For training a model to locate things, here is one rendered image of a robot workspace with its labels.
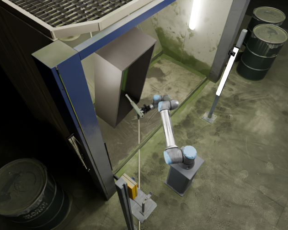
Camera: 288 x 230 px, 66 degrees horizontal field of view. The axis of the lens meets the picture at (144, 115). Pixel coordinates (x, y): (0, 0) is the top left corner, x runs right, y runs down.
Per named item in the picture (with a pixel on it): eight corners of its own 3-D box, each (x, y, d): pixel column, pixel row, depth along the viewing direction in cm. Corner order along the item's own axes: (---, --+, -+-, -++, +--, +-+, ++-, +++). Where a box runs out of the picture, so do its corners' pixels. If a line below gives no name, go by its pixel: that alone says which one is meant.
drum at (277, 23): (269, 53, 482) (291, 14, 411) (255, 65, 459) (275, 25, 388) (246, 41, 508) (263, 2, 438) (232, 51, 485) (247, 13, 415)
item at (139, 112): (144, 123, 323) (143, 113, 305) (141, 125, 321) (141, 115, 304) (128, 102, 349) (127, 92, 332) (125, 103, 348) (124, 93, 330)
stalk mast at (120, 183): (127, 230, 272) (114, 183, 141) (130, 226, 275) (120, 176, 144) (131, 233, 270) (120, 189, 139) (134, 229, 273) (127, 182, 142)
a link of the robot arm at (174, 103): (180, 100, 258) (168, 93, 324) (170, 101, 257) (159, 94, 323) (181, 110, 261) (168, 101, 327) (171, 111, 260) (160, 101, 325)
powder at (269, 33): (256, 22, 399) (256, 22, 398) (287, 30, 386) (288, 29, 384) (250, 38, 370) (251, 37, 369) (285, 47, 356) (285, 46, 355)
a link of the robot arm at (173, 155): (183, 161, 233) (170, 98, 259) (167, 164, 232) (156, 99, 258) (180, 164, 247) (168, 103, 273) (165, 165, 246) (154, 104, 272)
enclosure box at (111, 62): (95, 114, 313) (93, 51, 211) (121, 89, 343) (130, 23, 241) (114, 128, 307) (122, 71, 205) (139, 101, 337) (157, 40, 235)
